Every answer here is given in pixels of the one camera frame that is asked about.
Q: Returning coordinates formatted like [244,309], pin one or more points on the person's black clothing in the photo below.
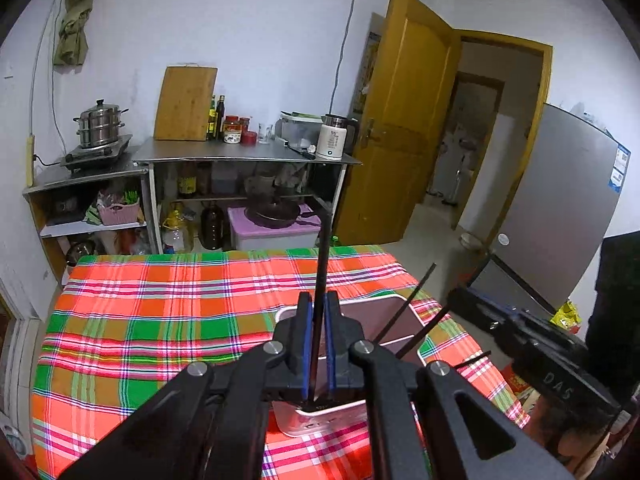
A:
[620,310]

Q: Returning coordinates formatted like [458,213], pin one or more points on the yellow oil bottle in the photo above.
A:
[212,120]

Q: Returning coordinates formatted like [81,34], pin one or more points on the black chopstick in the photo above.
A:
[320,280]
[425,334]
[410,302]
[475,360]

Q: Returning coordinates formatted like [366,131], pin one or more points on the black kitchen knife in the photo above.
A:
[300,150]

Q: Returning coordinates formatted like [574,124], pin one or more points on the small red cup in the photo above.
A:
[249,138]

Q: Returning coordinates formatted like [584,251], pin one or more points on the yellow door frame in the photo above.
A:
[505,42]

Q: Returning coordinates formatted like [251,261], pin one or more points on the white electric kettle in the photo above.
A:
[332,140]

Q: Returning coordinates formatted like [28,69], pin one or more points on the yellow wooden door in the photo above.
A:
[400,125]

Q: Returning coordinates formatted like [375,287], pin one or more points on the large yellow oil jug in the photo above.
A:
[177,230]

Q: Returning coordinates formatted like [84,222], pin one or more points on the yellow power strip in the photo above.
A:
[31,160]

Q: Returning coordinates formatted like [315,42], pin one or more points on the large brown bottle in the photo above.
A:
[212,227]

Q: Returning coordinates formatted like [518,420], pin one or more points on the dark frying pan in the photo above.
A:
[275,212]

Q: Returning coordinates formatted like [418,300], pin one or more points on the wooden cutting board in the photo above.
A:
[185,102]

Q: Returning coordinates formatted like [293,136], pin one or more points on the black countertop stove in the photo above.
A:
[97,155]

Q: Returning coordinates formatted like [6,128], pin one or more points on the purple lid storage box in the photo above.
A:
[270,237]

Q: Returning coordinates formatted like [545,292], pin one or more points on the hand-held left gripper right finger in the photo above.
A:
[331,350]

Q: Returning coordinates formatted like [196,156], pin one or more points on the yellow snack bag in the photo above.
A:
[566,316]

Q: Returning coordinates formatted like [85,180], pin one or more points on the hanging green cloth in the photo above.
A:
[72,15]

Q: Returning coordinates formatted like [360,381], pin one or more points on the low steel cabinet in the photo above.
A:
[50,185]

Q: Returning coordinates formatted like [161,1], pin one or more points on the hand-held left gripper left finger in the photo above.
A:
[306,350]

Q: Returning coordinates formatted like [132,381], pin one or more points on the clear drinking glass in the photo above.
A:
[269,134]
[262,134]

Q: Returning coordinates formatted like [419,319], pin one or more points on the small pink shelf basket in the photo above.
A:
[119,214]

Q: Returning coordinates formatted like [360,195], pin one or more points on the grey refrigerator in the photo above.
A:
[555,200]

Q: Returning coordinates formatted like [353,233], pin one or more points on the white container green lid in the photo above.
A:
[300,127]

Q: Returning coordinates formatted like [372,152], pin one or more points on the plaid tablecloth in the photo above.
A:
[150,320]

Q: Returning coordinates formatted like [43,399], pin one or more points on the steel kitchen shelf table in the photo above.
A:
[210,152]

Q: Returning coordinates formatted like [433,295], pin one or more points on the steel steamer pot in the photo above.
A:
[100,125]

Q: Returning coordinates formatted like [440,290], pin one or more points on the red lid jar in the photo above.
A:
[232,130]

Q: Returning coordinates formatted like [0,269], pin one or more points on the dark sauce bottle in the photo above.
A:
[220,120]

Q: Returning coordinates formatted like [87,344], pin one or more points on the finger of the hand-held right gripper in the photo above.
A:
[475,307]

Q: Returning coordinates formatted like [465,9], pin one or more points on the pink plastic utensil basket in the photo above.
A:
[310,422]

